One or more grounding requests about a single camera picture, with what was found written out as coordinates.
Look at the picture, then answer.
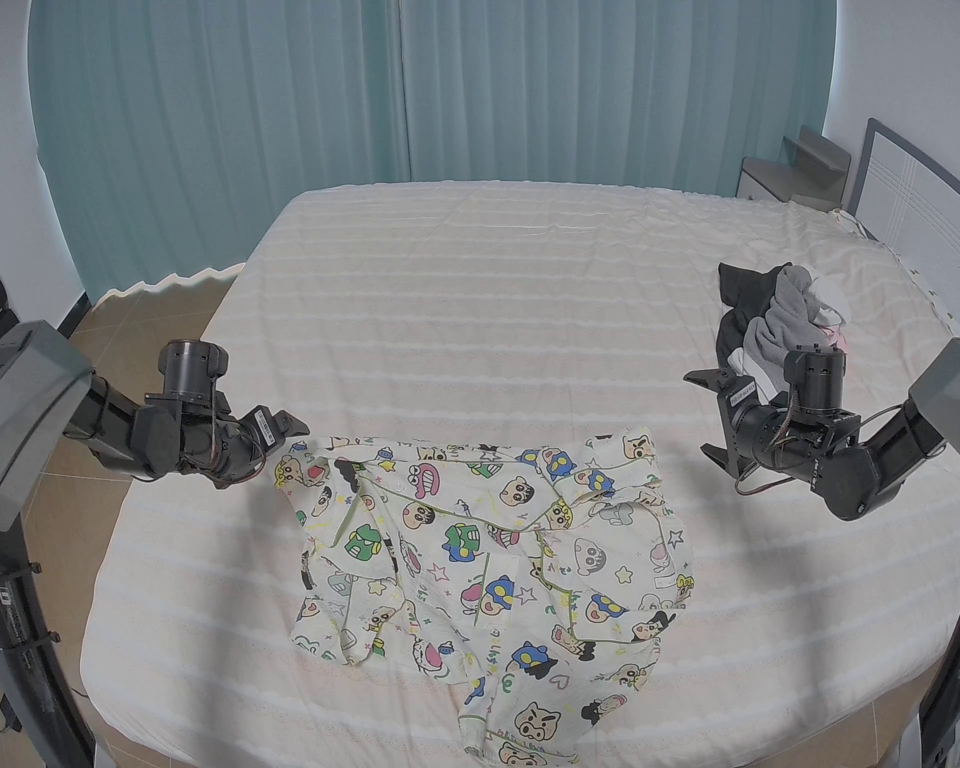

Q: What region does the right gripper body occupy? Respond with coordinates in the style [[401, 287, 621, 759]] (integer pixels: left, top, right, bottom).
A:
[[714, 373, 794, 481]]

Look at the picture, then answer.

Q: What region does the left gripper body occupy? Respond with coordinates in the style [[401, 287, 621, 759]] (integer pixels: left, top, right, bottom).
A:
[[229, 405, 283, 474]]

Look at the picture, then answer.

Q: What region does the white printed pyjama top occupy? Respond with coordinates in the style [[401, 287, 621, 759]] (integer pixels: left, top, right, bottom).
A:
[[271, 423, 695, 768]]

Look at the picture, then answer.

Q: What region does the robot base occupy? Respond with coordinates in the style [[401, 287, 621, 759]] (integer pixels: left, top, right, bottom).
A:
[[896, 708, 927, 768]]

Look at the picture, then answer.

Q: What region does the pile of clothes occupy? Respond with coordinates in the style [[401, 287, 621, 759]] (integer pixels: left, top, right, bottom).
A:
[[716, 262, 852, 399]]

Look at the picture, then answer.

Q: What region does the bed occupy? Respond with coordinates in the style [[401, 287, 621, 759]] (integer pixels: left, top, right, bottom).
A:
[[78, 117, 960, 762]]

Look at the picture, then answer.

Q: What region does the grey bedside table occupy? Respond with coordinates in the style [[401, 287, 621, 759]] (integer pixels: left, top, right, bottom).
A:
[[738, 125, 852, 211]]

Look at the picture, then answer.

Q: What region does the blue-green curtain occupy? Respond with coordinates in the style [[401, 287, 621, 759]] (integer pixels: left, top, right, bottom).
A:
[[397, 0, 840, 198], [26, 0, 411, 309]]

